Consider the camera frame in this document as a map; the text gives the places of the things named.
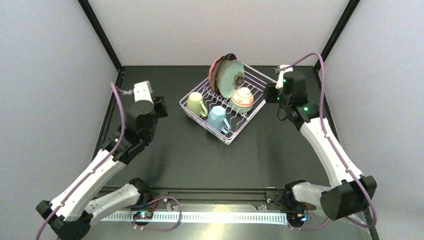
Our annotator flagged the white wire dish rack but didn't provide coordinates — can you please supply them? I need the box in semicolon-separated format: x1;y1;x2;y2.
179;63;277;145

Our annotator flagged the white LED light strip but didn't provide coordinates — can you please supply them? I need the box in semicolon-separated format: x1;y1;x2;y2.
102;210;287;225

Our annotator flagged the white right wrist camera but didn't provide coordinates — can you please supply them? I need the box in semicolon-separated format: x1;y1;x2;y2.
275;64;293;90

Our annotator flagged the black right frame post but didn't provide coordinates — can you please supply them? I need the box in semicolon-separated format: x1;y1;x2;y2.
321;0;360;62

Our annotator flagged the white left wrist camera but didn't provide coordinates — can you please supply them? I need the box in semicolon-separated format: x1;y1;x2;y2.
123;80;154;104

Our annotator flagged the black frame post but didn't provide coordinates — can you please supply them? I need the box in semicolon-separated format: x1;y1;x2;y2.
78;0;123;72
321;0;360;62

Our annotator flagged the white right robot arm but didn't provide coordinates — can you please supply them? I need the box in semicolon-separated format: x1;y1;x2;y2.
264;70;377;225

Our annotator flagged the pink polka dot plate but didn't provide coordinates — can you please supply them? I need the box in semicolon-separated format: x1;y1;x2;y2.
208;56;225;92

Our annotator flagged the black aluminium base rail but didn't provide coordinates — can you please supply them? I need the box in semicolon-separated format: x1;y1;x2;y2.
56;187;380;240

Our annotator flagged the black left frame post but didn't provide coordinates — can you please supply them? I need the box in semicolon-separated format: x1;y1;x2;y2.
78;0;123;72

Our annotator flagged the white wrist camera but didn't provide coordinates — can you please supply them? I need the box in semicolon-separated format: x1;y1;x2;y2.
123;80;154;104
275;64;293;90

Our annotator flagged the orange floral bowl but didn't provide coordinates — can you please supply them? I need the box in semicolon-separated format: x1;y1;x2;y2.
231;87;254;108

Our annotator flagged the green flower plate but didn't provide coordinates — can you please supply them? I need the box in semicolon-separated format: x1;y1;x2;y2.
217;59;245;99

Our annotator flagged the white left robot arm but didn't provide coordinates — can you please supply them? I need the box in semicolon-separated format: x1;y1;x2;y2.
36;96;168;240

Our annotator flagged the dark striped plate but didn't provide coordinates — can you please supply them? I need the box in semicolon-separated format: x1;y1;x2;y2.
215;53;237;95

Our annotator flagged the white mug blue handle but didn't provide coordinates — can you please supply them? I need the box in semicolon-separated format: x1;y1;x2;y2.
207;105;231;134

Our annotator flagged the cream mug green handle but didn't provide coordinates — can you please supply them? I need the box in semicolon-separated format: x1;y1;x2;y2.
186;92;209;117

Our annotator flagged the green celadon bowl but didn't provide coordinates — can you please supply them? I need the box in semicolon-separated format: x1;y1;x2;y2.
229;102;253;114

